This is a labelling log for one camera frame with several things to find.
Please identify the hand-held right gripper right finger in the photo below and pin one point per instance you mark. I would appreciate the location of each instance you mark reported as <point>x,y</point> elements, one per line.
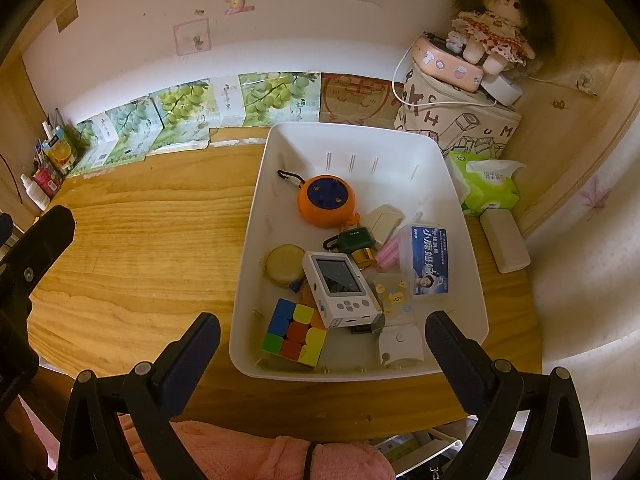
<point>450,355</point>

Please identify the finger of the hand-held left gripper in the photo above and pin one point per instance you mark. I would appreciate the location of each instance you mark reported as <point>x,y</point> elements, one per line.
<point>5,230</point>
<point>47,240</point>

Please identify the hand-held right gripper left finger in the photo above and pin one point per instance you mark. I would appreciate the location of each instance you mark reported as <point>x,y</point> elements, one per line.
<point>192,355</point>

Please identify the white flared plastic piece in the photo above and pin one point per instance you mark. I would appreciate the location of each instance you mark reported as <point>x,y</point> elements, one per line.
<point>400,345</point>

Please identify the clear case with duck stickers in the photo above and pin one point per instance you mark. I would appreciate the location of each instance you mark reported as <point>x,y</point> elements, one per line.
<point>395,300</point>

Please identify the clear box with blue label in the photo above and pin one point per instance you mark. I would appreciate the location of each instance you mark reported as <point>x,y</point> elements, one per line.
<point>430,260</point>

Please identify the multicoloured puzzle cube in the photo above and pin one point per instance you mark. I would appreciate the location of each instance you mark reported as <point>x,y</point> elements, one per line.
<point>295,335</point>

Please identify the round cream tin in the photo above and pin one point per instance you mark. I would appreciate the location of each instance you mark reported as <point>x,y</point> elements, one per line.
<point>284,265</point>

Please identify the white toy camera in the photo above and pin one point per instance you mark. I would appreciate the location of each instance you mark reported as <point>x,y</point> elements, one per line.
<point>340,280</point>

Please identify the beige plastic piece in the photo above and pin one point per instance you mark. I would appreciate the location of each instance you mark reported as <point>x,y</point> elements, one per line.
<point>382,222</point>

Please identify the orange round gadget with carabiner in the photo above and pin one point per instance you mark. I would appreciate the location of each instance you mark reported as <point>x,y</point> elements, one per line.
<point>327,205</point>

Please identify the white plastic bin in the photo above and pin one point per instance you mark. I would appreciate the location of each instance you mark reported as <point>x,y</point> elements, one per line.
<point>320,145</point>

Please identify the white bottle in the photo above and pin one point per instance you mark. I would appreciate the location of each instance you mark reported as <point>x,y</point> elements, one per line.
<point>35,194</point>

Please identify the red packet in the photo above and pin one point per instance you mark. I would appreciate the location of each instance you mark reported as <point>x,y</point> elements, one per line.
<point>47,181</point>

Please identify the yellow juice pack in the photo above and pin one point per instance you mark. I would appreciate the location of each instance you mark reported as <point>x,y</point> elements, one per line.
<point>59,149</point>

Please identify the green white carton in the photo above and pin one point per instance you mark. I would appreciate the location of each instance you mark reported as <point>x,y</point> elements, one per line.
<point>400,447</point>

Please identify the pink fleece clothing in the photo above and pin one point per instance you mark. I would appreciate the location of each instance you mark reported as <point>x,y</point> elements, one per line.
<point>240,455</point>

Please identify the white rectangular case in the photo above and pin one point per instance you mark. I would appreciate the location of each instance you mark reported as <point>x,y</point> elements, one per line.
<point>505,240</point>

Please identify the grape print cardboard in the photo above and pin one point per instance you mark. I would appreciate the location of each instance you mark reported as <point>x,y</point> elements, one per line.
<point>140,120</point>
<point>270,95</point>

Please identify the green tissue pack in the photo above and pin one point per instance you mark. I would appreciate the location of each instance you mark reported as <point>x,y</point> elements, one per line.
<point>485,185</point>

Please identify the brown tape patch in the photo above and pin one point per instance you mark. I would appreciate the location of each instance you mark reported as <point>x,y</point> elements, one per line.
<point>66,16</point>

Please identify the printed canvas bag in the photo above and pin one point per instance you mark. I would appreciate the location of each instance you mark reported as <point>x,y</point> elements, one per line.
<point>450,122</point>

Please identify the white charger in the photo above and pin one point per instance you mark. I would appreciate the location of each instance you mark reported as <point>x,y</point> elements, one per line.
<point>500,90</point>

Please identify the brown cardboard with drawing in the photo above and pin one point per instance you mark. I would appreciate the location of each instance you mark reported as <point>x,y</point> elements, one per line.
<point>355,100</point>

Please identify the pink oval tin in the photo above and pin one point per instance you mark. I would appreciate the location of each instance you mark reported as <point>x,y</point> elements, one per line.
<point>445,67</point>

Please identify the small white bear charm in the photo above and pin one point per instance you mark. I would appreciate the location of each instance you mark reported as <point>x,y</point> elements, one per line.
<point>455,41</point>

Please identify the rag doll with dark hair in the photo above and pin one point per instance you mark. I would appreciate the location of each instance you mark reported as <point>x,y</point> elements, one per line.
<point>495,30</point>

